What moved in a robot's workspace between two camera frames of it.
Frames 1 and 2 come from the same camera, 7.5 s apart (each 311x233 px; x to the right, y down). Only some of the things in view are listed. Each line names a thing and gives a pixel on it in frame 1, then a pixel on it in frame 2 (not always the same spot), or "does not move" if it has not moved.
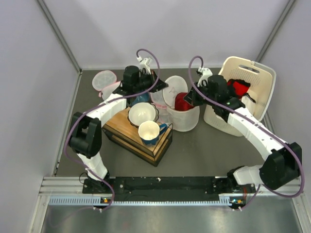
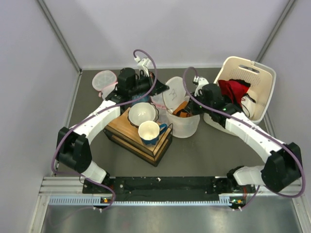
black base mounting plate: (201, 188) does not move
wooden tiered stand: (123, 135) does not move
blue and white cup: (149, 132) does not move
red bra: (180, 104) to (235, 89)
